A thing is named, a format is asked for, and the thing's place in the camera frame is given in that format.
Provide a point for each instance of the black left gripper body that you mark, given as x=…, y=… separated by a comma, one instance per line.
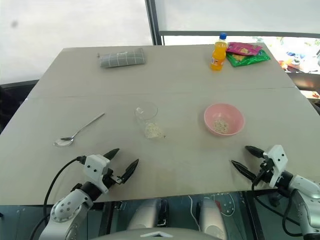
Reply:
x=110, y=180

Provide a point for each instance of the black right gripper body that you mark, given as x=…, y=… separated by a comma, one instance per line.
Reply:
x=267, y=172

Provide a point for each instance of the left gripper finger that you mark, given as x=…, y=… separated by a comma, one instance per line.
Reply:
x=112, y=153
x=130, y=170

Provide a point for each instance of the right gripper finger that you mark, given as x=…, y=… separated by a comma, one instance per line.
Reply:
x=255, y=151
x=243, y=169

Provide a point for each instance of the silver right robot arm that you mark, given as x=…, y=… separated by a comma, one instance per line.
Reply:
x=303, y=197

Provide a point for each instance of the dark table leg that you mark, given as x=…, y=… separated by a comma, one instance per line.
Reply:
x=255, y=217

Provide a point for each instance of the silver rounded robot leg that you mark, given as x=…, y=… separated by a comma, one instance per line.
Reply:
x=147, y=215
x=212, y=217

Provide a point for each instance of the metal spoon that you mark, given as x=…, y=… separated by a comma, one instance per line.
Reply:
x=63, y=142

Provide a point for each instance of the clear glass cup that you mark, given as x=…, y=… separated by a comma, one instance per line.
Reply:
x=140, y=111

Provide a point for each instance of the pink bowl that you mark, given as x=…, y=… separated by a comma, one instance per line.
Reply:
x=225, y=110

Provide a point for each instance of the grey robot chest cover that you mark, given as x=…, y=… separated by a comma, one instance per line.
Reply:
x=155, y=235

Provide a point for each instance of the dark background desk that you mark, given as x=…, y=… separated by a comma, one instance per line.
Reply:
x=306, y=80

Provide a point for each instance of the green snack packet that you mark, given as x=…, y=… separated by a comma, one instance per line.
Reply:
x=247, y=60

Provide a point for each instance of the grey checked fabric pouch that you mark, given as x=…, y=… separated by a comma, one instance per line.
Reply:
x=120, y=58

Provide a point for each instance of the orange soda bottle blue cap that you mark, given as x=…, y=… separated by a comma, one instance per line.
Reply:
x=217, y=56

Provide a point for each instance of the pink snack packet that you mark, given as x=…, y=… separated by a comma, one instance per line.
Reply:
x=241, y=48

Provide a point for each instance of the dark low cabinet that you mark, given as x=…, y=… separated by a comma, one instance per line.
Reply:
x=12, y=100

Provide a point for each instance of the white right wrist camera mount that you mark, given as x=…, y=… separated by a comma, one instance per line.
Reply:
x=277, y=162

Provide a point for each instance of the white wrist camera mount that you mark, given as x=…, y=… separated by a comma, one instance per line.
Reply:
x=96, y=166
x=277, y=162

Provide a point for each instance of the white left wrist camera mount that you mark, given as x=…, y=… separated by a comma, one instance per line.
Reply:
x=96, y=166

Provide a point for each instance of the dark window frame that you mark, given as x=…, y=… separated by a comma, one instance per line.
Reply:
x=153, y=20

